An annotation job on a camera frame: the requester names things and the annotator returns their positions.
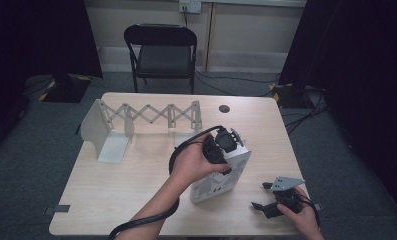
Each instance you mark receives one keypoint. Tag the white expandable metal book rack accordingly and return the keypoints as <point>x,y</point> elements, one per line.
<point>114,146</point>

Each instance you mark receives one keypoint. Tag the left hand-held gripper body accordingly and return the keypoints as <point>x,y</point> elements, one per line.
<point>224,141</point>

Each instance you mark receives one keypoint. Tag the black stand base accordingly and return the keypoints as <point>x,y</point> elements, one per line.
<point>291,96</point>
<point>66,88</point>

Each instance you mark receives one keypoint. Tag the person's left hand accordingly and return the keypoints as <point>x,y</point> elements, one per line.
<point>191,165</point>

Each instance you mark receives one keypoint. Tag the black folding chair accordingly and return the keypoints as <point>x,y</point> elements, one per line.
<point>164,58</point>

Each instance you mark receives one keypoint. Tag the white box device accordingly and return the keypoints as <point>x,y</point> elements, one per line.
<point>212,186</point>

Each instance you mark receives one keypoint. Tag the dark curtain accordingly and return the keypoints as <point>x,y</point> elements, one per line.
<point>359,50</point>
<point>36,36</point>

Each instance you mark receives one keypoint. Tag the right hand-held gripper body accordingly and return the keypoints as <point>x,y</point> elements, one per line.
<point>286,184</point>

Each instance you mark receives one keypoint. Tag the grey tape strip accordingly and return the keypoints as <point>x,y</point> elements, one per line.
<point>318,207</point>
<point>57,209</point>

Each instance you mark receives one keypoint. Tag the white wall socket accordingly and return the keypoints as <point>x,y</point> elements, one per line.
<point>190,6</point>

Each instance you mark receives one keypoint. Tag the black round table grommet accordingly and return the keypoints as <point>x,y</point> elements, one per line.
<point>224,108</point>

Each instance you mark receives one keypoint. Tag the person's right hand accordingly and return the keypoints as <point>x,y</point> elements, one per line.
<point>306,218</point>

